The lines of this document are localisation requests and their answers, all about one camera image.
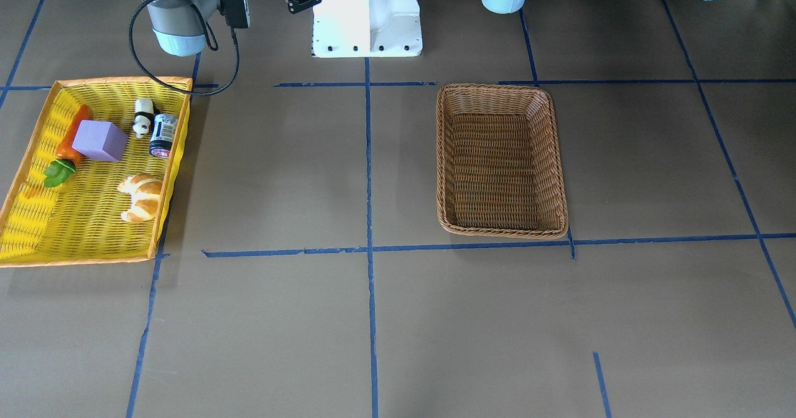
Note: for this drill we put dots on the brown wicker basket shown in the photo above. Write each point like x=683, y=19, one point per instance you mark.
x=498, y=164

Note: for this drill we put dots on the yellow plastic basket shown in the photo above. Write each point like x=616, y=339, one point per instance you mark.
x=80, y=221

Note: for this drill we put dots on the small dark can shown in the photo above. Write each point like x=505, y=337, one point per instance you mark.
x=163, y=133

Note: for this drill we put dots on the panda figurine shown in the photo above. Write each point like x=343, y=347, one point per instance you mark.
x=143, y=117

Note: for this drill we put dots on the purple foam block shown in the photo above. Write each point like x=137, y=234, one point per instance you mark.
x=100, y=140

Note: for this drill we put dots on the croissant toy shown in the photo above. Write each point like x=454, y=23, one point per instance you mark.
x=145, y=193

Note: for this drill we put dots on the toy carrot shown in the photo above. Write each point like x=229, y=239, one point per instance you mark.
x=67, y=157

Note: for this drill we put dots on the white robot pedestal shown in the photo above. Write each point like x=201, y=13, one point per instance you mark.
x=367, y=29

